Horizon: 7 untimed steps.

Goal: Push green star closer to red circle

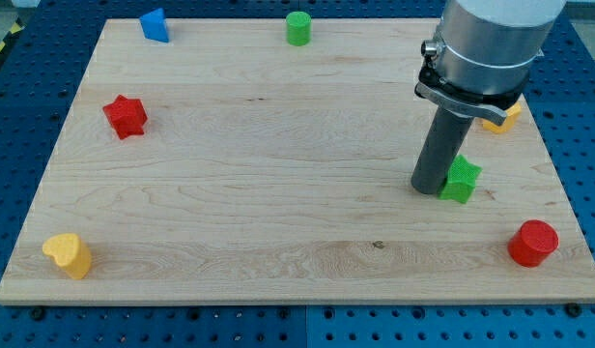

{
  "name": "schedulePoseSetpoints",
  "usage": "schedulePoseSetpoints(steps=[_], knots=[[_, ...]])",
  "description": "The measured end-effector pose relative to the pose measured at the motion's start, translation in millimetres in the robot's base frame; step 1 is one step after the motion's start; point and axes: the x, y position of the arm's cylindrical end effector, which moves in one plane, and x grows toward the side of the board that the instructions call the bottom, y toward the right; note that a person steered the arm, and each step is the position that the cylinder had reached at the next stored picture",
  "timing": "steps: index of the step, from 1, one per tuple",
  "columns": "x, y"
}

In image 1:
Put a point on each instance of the red cylinder block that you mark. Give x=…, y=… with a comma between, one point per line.
x=533, y=243

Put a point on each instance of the green cylinder block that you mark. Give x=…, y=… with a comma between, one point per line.
x=298, y=28

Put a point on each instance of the yellow heart block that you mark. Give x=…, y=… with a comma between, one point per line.
x=69, y=253

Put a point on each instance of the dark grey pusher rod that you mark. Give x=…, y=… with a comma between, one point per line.
x=444, y=139

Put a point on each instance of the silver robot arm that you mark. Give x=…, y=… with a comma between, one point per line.
x=478, y=60

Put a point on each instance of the red star block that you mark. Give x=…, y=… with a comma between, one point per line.
x=126, y=116

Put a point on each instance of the wooden board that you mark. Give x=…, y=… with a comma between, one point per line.
x=273, y=174

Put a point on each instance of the green star block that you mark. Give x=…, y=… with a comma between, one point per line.
x=460, y=182

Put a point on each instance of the yellow block behind arm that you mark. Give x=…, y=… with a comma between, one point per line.
x=513, y=113

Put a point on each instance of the blue triangle block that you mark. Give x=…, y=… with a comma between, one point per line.
x=154, y=27

